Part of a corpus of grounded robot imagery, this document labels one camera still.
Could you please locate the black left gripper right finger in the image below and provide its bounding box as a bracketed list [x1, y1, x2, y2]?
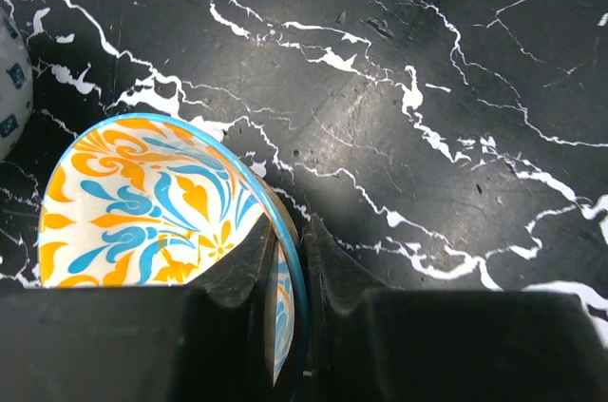
[302, 219, 607, 401]

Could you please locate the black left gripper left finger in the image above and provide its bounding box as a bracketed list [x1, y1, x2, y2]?
[1, 218, 276, 401]

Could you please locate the orange blue swirl bowl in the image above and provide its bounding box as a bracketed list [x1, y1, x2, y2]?
[38, 113, 310, 401]

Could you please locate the blue patterned bowl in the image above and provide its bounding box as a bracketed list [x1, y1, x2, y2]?
[0, 10, 33, 160]

